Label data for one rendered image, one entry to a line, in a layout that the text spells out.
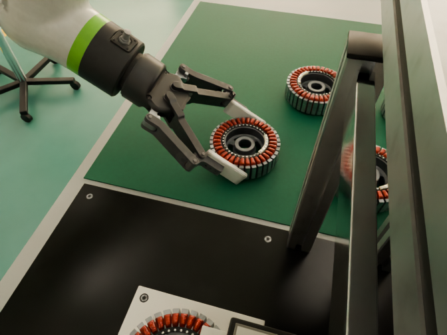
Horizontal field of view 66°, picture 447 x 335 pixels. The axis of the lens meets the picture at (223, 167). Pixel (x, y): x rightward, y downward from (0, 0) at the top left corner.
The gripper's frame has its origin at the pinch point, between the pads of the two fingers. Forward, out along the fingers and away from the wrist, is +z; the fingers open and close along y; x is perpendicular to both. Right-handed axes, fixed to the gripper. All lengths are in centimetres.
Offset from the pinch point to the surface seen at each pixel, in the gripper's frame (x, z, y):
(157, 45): 111, -39, 135
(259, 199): -0.6, 5.3, -7.8
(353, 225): -29.3, -3.3, -27.7
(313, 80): -3.9, 7.4, 21.3
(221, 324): -3.5, 4.0, -27.1
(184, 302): -1.2, -0.1, -26.2
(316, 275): -7.1, 12.5, -18.0
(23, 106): 123, -72, 56
